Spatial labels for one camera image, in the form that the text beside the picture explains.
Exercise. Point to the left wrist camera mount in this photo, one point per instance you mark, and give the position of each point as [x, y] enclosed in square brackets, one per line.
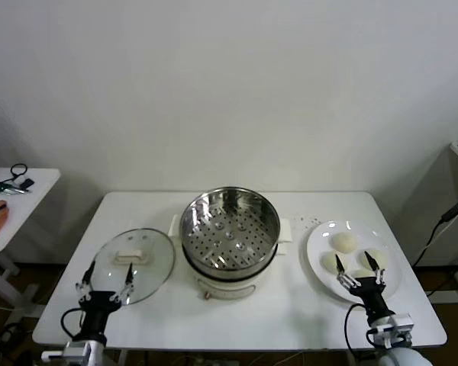
[72, 348]

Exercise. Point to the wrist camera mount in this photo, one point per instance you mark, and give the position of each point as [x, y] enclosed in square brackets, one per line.
[393, 328]
[72, 348]

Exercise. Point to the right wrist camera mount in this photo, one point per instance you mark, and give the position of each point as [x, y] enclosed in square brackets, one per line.
[393, 328]

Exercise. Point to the round white plate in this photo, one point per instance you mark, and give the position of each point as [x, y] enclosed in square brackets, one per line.
[320, 244]

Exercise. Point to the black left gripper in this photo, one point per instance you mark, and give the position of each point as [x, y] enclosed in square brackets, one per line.
[97, 309]

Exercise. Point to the small white side table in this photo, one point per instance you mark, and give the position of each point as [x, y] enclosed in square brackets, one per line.
[34, 198]

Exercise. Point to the perforated steel steamer basket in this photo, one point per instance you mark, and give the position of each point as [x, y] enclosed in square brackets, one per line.
[233, 213]

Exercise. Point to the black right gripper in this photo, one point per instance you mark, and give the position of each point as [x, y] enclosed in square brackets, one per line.
[370, 297]

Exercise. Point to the round glass pot lid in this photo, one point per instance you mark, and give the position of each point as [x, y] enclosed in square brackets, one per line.
[145, 267]

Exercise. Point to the small black device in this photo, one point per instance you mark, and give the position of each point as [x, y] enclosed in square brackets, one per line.
[27, 183]

